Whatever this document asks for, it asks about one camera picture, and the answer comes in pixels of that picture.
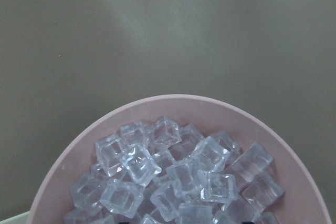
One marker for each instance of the cream rectangular tray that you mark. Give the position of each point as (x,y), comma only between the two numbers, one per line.
(18,219)

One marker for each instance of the pile of clear ice cubes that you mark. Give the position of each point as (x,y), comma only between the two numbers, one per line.
(167,173)

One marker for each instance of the pink bowl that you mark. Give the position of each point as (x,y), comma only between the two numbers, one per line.
(301,203)

